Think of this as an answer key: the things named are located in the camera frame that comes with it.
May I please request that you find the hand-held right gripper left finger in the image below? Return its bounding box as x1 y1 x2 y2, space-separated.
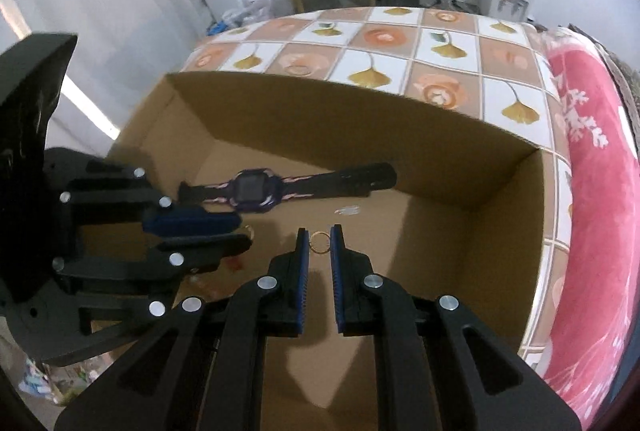
54 227 313 431

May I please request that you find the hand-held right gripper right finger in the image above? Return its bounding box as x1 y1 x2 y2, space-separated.
328 224 587 431

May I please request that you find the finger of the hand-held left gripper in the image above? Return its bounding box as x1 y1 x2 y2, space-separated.
52 232 254 334
42 148 242 239

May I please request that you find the pink and black smartwatch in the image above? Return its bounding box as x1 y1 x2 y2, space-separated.
178 162 398 214

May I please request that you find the brown cardboard box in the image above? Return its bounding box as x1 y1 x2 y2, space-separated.
75 72 546 431

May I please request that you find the pile of colourful packets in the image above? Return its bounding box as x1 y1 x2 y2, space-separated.
20 355 101 408

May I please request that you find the pink blanket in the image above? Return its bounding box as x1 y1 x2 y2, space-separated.
520 28 640 417

